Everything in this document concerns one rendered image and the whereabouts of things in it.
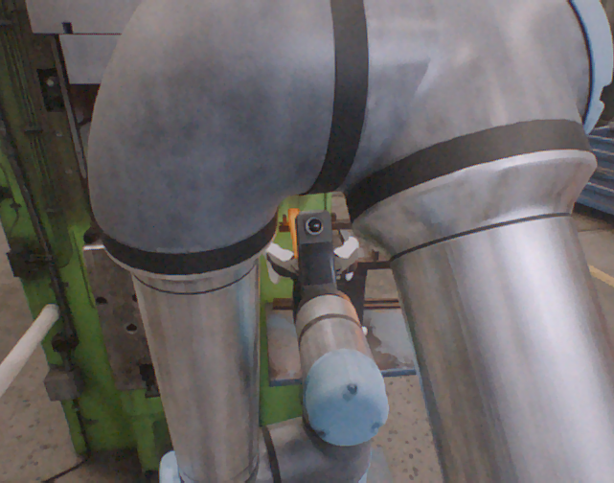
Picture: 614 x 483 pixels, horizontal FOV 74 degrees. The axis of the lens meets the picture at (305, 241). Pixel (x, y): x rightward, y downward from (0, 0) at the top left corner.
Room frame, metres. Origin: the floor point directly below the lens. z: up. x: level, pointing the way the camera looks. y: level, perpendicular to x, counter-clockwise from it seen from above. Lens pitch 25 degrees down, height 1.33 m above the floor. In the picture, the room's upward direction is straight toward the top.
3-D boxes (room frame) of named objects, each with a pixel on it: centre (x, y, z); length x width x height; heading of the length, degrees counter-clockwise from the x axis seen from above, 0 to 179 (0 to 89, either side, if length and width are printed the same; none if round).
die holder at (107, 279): (1.17, 0.38, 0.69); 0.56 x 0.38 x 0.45; 8
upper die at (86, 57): (1.16, 0.43, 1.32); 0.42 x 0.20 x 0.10; 8
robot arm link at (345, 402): (0.32, -0.04, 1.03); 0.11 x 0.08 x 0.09; 6
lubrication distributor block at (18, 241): (1.02, 0.79, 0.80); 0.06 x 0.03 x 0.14; 98
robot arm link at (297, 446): (0.32, -0.02, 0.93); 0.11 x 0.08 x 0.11; 109
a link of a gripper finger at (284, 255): (0.56, 0.05, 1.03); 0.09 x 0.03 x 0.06; 42
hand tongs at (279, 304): (0.95, -0.21, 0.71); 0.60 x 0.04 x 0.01; 91
